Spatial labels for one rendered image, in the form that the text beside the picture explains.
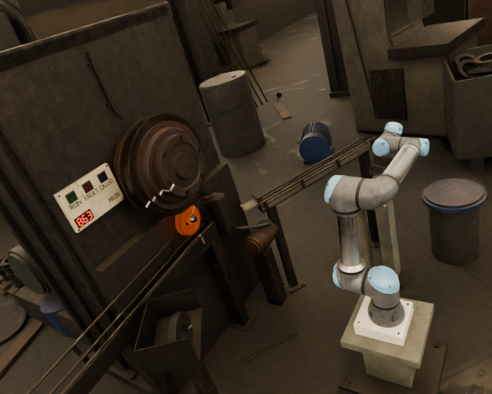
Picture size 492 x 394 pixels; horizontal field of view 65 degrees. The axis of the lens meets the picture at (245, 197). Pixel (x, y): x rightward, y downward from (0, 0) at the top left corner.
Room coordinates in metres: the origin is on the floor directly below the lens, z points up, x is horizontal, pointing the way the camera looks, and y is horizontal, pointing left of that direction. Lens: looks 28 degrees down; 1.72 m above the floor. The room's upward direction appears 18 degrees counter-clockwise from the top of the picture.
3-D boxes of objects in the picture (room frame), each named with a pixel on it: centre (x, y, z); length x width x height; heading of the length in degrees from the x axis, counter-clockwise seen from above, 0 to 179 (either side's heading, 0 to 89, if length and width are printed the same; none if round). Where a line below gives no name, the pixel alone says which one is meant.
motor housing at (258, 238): (1.86, -0.02, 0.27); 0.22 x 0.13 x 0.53; 139
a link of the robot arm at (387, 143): (1.52, -0.67, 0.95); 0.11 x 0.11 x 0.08; 44
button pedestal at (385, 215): (1.73, -0.70, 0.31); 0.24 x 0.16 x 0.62; 139
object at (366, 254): (1.80, -0.55, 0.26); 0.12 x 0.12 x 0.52
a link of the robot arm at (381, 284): (1.17, -0.42, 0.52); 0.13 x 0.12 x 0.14; 44
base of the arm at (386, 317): (1.17, -0.42, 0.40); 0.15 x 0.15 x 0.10
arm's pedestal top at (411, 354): (1.17, -0.42, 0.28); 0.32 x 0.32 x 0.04; 49
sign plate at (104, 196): (1.52, 0.61, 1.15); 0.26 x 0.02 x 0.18; 139
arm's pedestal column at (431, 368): (1.17, -0.42, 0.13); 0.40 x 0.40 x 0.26; 49
